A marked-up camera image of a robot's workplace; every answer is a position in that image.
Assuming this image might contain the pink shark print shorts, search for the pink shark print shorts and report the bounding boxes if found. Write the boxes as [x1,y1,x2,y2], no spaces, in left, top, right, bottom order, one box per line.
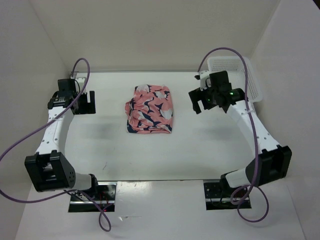
[124,84,174,134]

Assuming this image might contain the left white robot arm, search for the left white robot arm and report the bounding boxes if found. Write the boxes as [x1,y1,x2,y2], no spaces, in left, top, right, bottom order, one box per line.
[24,78,100,200]

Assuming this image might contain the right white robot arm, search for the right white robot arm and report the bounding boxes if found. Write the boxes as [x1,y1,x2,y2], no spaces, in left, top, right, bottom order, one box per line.
[188,70,292,197]

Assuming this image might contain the white plastic basket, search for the white plastic basket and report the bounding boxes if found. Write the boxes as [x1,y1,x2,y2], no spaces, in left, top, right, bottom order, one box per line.
[207,56,263,103]

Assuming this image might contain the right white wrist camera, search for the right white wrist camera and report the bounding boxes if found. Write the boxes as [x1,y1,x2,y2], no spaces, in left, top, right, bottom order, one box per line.
[194,70,211,91]

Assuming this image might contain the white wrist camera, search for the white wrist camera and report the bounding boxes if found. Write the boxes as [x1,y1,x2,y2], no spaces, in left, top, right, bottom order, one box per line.
[71,71,87,94]
[194,70,211,91]

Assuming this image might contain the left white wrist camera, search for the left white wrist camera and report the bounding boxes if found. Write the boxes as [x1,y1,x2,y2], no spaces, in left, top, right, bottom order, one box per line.
[71,71,87,94]

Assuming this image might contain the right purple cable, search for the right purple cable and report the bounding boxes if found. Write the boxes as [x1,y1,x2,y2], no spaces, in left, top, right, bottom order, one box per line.
[197,47,270,223]

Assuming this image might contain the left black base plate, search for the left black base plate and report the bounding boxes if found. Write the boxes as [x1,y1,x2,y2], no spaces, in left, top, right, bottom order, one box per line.
[68,181,117,213]

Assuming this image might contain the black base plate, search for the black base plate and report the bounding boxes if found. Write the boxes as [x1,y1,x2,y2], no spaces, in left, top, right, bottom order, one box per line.
[203,179,252,210]
[68,181,117,213]

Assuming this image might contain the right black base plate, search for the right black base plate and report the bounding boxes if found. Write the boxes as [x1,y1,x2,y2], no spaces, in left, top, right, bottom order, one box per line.
[203,179,252,210]

